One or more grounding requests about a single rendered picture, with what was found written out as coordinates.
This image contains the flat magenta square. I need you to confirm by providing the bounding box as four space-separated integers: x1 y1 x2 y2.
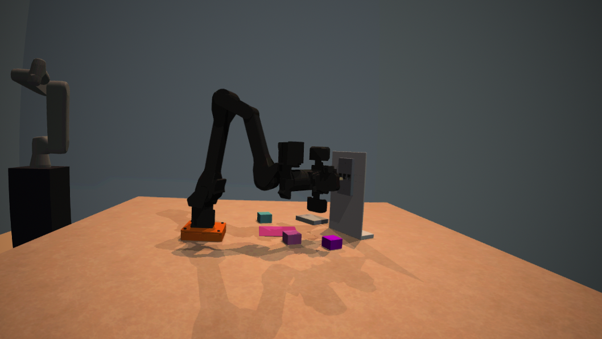
259 226 296 236

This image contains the teal cube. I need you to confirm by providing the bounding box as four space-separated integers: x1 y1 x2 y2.
257 212 273 224

